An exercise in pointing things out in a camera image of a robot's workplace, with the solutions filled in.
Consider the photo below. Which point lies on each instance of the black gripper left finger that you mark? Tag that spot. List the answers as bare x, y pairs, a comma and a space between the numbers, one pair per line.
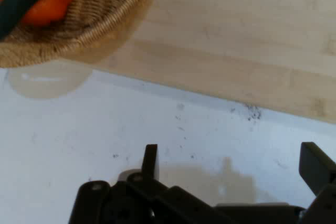
118, 203

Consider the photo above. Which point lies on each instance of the bamboo cutting board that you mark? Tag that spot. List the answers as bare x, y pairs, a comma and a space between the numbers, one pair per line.
236, 51

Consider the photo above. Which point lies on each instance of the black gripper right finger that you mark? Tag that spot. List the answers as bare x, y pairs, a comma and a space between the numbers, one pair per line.
319, 169

